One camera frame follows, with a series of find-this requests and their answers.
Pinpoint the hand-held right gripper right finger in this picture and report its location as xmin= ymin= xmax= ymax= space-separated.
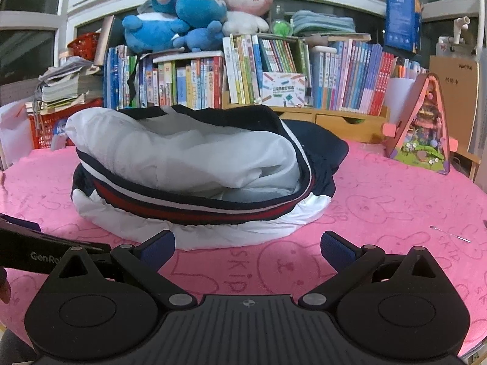
xmin=299 ymin=230 xmax=444 ymax=308

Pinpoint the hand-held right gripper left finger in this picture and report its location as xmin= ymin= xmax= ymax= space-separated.
xmin=49 ymin=230 xmax=194 ymax=308

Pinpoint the white and navy jacket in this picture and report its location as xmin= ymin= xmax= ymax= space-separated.
xmin=65 ymin=104 xmax=350 ymax=252

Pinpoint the person's left hand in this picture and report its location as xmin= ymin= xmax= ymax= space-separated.
xmin=0 ymin=268 xmax=12 ymax=305

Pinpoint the pink rabbit-print blanket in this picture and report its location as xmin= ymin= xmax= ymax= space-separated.
xmin=0 ymin=139 xmax=487 ymax=358

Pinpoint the metal needle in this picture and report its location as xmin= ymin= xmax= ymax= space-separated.
xmin=430 ymin=226 xmax=473 ymax=244

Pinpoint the wooden drawer organizer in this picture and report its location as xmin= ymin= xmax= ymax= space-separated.
xmin=222 ymin=32 xmax=391 ymax=144

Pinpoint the white paper sheet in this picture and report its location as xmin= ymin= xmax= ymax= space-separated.
xmin=0 ymin=103 xmax=35 ymax=170

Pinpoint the red plastic crate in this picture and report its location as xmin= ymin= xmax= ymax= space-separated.
xmin=27 ymin=98 xmax=105 ymax=150

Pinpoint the pink triangular toy house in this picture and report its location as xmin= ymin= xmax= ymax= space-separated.
xmin=384 ymin=72 xmax=454 ymax=176

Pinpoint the row of colourful books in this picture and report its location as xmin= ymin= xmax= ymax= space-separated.
xmin=103 ymin=32 xmax=430 ymax=118

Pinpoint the white printed card box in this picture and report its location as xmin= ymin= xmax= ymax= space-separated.
xmin=262 ymin=71 xmax=307 ymax=107

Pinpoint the white pen holder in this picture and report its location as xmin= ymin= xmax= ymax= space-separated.
xmin=386 ymin=64 xmax=430 ymax=122

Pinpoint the stack of magazines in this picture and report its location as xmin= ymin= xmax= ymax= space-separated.
xmin=35 ymin=56 xmax=105 ymax=104

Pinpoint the brown cardboard box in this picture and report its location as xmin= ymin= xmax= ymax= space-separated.
xmin=429 ymin=53 xmax=485 ymax=160

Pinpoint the small blue plush toy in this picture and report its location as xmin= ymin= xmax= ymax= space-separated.
xmin=173 ymin=21 xmax=225 ymax=53

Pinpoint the blue and white plush toy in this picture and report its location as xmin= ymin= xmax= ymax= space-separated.
xmin=122 ymin=11 xmax=191 ymax=53

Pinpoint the folded green cloth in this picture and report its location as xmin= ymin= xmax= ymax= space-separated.
xmin=290 ymin=9 xmax=358 ymax=37

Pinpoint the green clear bottle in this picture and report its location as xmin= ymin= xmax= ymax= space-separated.
xmin=269 ymin=5 xmax=294 ymax=36

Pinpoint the blue cardboard box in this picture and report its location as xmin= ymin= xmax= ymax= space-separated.
xmin=384 ymin=0 xmax=424 ymax=54

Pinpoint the blue cat plush toy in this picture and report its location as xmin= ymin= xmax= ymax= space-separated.
xmin=146 ymin=0 xmax=228 ymax=27

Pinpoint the white pipe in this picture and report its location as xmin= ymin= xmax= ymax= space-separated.
xmin=437 ymin=15 xmax=481 ymax=47

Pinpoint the black strap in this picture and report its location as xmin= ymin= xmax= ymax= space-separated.
xmin=127 ymin=58 xmax=141 ymax=108

